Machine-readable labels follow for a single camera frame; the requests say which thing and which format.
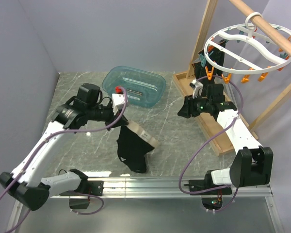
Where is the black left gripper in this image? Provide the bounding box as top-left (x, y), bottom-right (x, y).
top-left (88, 102), bottom-right (129, 130)

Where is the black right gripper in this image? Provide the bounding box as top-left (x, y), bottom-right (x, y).
top-left (177, 93), bottom-right (212, 119)

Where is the black underwear beige waistband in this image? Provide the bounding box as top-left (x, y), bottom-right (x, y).
top-left (117, 121), bottom-right (159, 174)

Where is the white round clip hanger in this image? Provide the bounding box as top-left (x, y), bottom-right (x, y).
top-left (204, 18), bottom-right (291, 76)

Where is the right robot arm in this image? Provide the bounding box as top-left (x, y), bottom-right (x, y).
top-left (178, 83), bottom-right (274, 195)

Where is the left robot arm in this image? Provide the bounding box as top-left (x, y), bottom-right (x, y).
top-left (0, 83), bottom-right (128, 211)

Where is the orange hanger clip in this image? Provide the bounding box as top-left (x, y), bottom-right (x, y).
top-left (241, 73), bottom-right (251, 83)
top-left (221, 73), bottom-right (232, 84)
top-left (258, 72), bottom-right (268, 82)
top-left (205, 66), bottom-right (214, 81)

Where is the teal hanger clip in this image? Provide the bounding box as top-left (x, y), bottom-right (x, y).
top-left (199, 53), bottom-right (207, 67)

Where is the black hanging underwear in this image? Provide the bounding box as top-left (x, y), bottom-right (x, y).
top-left (192, 39), bottom-right (227, 85)

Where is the teal transparent plastic bin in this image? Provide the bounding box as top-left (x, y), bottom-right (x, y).
top-left (102, 66), bottom-right (166, 108)

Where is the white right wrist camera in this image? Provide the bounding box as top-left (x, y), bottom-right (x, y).
top-left (189, 79), bottom-right (203, 99)

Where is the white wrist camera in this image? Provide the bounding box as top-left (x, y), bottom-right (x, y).
top-left (189, 79), bottom-right (203, 99)
top-left (111, 86), bottom-right (128, 115)

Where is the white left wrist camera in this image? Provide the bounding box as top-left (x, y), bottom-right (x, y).
top-left (111, 86), bottom-right (128, 115)

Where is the wooden drying rack frame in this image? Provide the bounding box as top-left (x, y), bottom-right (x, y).
top-left (172, 0), bottom-right (291, 157)

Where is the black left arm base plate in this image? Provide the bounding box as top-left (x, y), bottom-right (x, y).
top-left (59, 180), bottom-right (104, 196)

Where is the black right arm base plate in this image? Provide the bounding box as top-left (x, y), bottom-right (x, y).
top-left (184, 180), bottom-right (232, 196)

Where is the aluminium mounting rail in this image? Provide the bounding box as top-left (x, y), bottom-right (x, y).
top-left (17, 177), bottom-right (280, 233)

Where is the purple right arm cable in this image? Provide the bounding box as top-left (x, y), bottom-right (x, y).
top-left (178, 74), bottom-right (244, 212)

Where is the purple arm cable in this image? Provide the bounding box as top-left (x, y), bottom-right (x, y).
top-left (0, 86), bottom-right (129, 216)
top-left (178, 74), bottom-right (244, 212)

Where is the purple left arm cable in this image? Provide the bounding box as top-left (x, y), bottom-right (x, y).
top-left (0, 86), bottom-right (129, 216)

